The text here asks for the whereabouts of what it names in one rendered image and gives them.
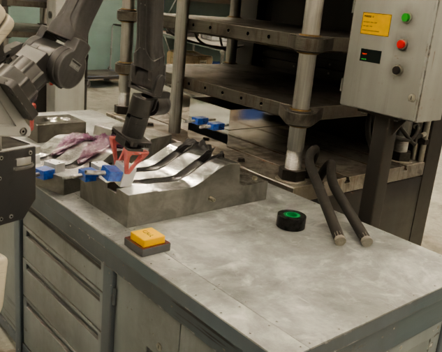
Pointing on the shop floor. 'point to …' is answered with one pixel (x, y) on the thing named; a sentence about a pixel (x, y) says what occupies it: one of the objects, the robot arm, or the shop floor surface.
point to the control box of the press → (395, 78)
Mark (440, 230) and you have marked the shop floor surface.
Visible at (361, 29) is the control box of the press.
